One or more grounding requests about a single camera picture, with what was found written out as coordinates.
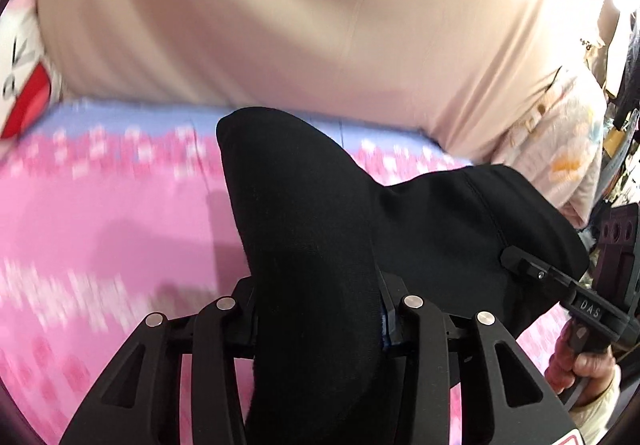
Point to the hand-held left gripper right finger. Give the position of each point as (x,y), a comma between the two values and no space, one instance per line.
(392,325)

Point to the floral patterned cloth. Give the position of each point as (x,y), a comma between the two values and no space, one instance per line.
(565,135)

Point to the person's right hand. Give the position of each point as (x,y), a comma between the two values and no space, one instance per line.
(592,372)

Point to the black pants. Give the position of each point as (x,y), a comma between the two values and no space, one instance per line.
(300,225)

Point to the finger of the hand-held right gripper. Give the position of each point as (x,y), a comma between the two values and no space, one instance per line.
(522,262)

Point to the person's right forearm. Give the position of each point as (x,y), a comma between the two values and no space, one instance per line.
(595,417)

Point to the dark hanging clothes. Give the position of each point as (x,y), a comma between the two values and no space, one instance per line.
(630,75)

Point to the person's beige shirt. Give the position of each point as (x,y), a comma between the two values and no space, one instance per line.
(300,25)

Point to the white red printed pillow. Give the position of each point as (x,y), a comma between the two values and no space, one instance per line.
(25,95)

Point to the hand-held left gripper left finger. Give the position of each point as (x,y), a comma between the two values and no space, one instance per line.
(245,320)

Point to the pink printed blanket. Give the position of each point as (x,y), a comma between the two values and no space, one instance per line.
(100,205)

